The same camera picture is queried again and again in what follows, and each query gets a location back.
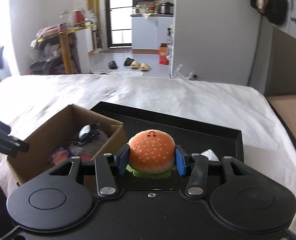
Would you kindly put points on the grey pink fluffy plush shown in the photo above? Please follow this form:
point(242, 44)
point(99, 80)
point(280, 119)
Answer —
point(88, 150)

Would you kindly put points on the white fluffy blanket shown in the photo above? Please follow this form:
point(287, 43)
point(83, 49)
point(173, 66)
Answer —
point(27, 102)

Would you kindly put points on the orange cardboard box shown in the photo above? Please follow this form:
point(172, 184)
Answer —
point(163, 54)

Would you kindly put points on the brown cardboard box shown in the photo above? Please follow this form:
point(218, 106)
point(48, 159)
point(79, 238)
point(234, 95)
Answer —
point(58, 131)

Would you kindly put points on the red canister on table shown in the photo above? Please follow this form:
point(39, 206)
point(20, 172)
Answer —
point(78, 18)

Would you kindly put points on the tan slipper right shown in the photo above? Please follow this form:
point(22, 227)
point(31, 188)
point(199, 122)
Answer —
point(144, 67)

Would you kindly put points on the white kitchen cabinet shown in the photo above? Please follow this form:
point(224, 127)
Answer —
point(149, 33)

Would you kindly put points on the black framed glass door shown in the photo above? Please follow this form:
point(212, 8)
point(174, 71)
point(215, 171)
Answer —
point(119, 22)

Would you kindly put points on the black slipper near bed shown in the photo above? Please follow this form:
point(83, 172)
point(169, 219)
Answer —
point(112, 65)

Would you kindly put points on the black slipper near door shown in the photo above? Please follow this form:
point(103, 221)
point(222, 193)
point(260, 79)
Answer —
point(128, 61)

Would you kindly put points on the tan slipper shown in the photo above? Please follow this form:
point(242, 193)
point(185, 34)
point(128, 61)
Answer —
point(135, 65)
point(144, 67)

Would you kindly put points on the tan slipper left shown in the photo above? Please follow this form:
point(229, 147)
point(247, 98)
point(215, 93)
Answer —
point(135, 65)

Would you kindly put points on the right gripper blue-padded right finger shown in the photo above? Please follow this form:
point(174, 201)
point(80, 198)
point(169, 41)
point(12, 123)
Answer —
point(197, 167)

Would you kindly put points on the yellow round side table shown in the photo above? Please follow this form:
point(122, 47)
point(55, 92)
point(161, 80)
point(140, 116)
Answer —
point(64, 44)

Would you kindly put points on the hamburger plush toy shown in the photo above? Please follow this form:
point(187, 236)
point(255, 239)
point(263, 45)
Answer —
point(152, 155)

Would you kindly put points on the white crumpled soft item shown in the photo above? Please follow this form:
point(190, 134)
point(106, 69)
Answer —
point(210, 155)

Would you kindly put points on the black dotted pouch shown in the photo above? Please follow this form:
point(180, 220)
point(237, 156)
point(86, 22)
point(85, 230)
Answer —
point(86, 134)

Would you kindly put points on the black shallow tray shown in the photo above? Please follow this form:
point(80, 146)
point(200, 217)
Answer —
point(191, 135)

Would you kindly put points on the clear plastic bag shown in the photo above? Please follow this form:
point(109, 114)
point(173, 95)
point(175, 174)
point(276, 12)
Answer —
point(184, 73)

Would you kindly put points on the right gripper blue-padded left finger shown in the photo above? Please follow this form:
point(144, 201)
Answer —
point(105, 168)

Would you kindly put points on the clutter pile under table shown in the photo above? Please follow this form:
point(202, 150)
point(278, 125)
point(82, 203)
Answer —
point(46, 55)

